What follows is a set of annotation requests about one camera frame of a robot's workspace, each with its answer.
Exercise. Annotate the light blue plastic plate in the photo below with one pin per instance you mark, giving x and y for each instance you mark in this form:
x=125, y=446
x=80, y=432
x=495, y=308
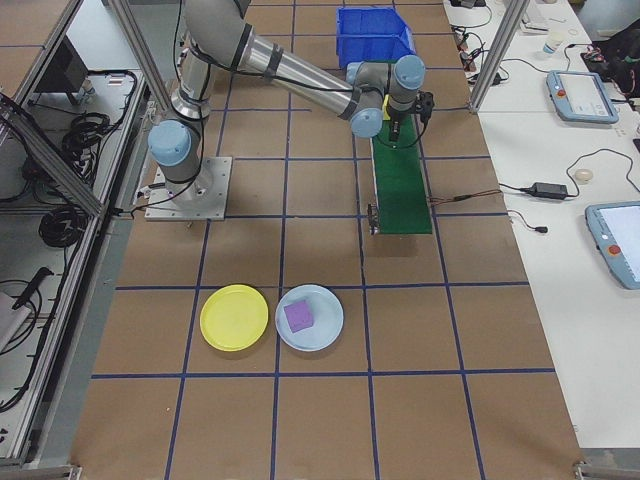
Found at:
x=330, y=312

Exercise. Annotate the yellow foam block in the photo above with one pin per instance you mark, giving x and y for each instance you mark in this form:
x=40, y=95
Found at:
x=385, y=110

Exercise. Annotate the blue plastic bin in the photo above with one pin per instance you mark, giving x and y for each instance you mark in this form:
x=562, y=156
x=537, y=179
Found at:
x=375, y=40

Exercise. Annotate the black power adapter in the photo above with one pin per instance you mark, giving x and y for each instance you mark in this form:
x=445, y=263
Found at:
x=550, y=190

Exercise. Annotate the white work table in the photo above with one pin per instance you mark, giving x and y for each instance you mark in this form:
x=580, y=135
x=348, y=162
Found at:
x=550, y=300

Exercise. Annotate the green belt conveyor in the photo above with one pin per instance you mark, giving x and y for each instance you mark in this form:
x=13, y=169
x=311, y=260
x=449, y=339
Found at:
x=400, y=190

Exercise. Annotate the purple foam block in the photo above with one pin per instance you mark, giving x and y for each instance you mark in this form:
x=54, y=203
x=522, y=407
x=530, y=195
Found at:
x=299, y=316

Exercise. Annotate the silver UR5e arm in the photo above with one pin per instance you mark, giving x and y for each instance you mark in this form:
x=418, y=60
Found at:
x=300, y=72

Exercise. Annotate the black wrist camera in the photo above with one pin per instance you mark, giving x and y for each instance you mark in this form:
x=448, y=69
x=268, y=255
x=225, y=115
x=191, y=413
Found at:
x=426, y=102

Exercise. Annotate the person in black clothing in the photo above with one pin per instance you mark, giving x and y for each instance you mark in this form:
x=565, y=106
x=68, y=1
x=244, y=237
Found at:
x=625, y=60

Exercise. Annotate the grey-blue teach pendant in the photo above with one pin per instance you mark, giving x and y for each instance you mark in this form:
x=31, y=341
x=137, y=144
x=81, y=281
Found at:
x=582, y=97
x=620, y=240

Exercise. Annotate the white paper cup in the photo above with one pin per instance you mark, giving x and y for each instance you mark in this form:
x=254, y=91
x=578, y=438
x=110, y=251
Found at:
x=552, y=45

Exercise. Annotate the aluminium extrusion post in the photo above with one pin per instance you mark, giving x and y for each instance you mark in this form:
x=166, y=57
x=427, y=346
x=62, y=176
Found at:
x=495, y=55

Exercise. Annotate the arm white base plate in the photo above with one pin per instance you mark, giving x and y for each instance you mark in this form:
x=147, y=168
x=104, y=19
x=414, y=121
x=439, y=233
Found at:
x=217, y=175

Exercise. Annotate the beige tape roll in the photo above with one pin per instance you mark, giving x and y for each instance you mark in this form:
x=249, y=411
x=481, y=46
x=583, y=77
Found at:
x=583, y=175

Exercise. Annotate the black handheld tool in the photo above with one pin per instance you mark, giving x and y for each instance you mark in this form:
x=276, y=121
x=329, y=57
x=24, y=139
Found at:
x=37, y=280

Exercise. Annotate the white box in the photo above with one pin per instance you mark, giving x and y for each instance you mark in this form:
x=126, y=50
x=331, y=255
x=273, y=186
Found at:
x=535, y=22

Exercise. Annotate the yellow plastic plate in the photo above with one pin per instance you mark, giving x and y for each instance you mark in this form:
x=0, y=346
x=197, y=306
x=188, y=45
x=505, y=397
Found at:
x=234, y=317

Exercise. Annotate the V-shaped metal bar frame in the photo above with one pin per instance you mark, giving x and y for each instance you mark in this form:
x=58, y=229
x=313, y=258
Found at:
x=55, y=162

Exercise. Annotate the black box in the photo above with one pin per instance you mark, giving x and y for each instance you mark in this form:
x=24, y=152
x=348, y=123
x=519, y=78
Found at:
x=62, y=70

